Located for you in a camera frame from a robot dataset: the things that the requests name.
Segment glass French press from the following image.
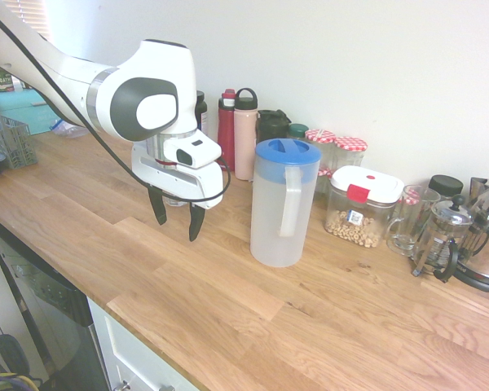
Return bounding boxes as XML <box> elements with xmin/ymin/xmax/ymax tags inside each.
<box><xmin>410</xmin><ymin>194</ymin><xmax>474</xmax><ymax>284</ymax></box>

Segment black protein powder tub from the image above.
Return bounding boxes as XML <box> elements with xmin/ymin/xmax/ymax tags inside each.
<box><xmin>195</xmin><ymin>90</ymin><xmax>209</xmax><ymax>138</ymax></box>

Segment window blinds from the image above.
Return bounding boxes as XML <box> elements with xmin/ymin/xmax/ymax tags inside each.
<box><xmin>23</xmin><ymin>0</ymin><xmax>52</xmax><ymax>44</ymax></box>

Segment white cabinet drawer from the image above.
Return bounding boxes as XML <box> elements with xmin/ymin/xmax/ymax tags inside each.
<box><xmin>87</xmin><ymin>297</ymin><xmax>200</xmax><ymax>391</ymax></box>

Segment clear zip bag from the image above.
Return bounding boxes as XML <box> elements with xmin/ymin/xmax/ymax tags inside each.
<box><xmin>48</xmin><ymin>117</ymin><xmax>91</xmax><ymax>139</ymax></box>

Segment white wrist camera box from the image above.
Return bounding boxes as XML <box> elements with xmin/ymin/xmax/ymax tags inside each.
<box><xmin>162</xmin><ymin>129</ymin><xmax>223</xmax><ymax>169</ymax></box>

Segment small jar green lid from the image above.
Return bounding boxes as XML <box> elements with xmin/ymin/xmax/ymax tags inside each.
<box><xmin>287</xmin><ymin>123</ymin><xmax>310</xmax><ymax>142</ymax></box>

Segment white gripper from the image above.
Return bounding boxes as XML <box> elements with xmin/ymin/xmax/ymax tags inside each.
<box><xmin>130</xmin><ymin>140</ymin><xmax>225</xmax><ymax>243</ymax></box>

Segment dark green shaker bottle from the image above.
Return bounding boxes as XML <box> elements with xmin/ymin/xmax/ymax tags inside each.
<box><xmin>255</xmin><ymin>108</ymin><xmax>291</xmax><ymax>144</ymax></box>

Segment clear glass mug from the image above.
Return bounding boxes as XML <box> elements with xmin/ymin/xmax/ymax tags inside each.
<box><xmin>385</xmin><ymin>184</ymin><xmax>441</xmax><ymax>257</ymax></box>

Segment teal bread box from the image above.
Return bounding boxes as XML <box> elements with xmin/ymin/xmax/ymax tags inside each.
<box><xmin>0</xmin><ymin>87</ymin><xmax>63</xmax><ymax>136</ymax></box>

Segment red water bottle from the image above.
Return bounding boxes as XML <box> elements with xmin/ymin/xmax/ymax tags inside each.
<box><xmin>217</xmin><ymin>88</ymin><xmax>237</xmax><ymax>172</ymax></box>

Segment jar with black lid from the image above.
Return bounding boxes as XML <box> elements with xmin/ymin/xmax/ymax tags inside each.
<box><xmin>427</xmin><ymin>174</ymin><xmax>465</xmax><ymax>203</ymax></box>

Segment cereal container white lid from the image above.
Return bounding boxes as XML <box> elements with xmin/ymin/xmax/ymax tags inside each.
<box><xmin>324</xmin><ymin>165</ymin><xmax>405</xmax><ymax>249</ymax></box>

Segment stainless dishwasher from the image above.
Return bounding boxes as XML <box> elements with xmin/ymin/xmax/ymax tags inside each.
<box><xmin>0</xmin><ymin>213</ymin><xmax>111</xmax><ymax>391</ymax></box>

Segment pink water bottle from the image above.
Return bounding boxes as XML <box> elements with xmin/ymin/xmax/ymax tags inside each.
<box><xmin>233</xmin><ymin>87</ymin><xmax>258</xmax><ymax>181</ymax></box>

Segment translucent pitcher blue lid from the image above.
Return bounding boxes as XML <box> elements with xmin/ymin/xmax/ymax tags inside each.
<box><xmin>249</xmin><ymin>137</ymin><xmax>322</xmax><ymax>269</ymax></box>

